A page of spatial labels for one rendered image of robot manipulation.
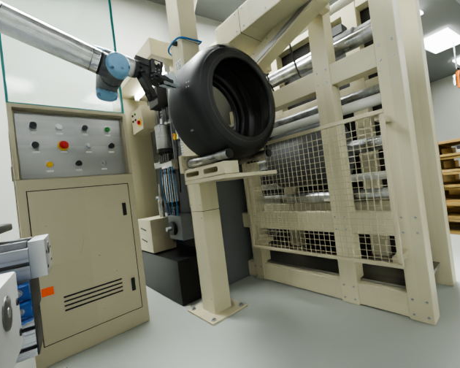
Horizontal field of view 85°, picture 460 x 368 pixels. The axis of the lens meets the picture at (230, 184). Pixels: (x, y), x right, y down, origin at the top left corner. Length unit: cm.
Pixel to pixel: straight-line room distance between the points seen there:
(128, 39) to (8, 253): 379
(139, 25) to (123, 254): 353
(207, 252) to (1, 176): 268
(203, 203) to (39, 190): 82
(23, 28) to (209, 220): 113
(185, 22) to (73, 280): 158
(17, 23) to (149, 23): 366
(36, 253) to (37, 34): 59
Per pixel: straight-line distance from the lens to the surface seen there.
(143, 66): 120
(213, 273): 157
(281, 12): 164
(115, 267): 162
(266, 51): 171
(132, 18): 450
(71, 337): 167
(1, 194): 363
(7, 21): 98
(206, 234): 151
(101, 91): 107
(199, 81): 119
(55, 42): 96
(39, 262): 78
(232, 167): 116
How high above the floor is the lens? 74
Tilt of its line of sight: 1 degrees up
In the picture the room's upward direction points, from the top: 7 degrees counter-clockwise
